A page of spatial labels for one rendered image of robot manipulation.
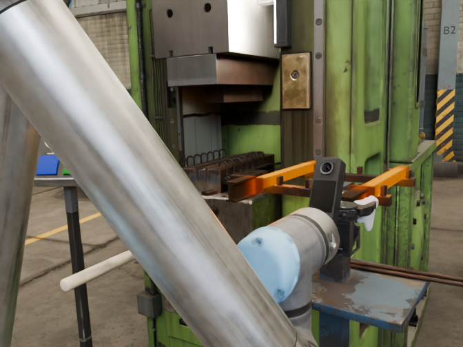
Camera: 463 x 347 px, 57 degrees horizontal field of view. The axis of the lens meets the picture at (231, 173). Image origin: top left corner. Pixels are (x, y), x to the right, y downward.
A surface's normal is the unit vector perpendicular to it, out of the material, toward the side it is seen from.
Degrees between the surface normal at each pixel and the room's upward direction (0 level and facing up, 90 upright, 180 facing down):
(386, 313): 0
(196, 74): 90
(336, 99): 90
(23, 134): 102
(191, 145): 90
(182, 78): 90
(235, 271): 66
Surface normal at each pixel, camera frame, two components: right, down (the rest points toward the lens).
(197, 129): 0.86, 0.06
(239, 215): -0.51, 0.17
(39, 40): 0.37, -0.04
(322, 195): -0.55, -0.31
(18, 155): 0.88, 0.25
